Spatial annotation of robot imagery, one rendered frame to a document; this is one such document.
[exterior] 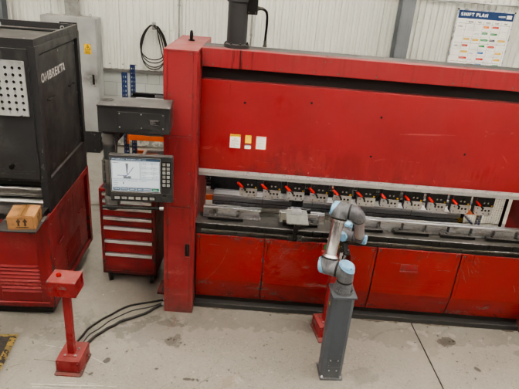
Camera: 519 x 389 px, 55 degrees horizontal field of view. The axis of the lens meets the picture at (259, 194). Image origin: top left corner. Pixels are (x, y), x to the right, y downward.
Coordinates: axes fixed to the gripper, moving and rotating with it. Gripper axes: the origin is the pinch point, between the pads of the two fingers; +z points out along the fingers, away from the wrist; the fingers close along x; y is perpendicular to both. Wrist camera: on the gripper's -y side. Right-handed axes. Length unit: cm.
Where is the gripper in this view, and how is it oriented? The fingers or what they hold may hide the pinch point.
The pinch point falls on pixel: (341, 259)
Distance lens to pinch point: 420.6
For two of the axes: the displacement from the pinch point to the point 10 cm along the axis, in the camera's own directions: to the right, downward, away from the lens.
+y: -1.9, -4.9, 8.5
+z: -0.9, 8.7, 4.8
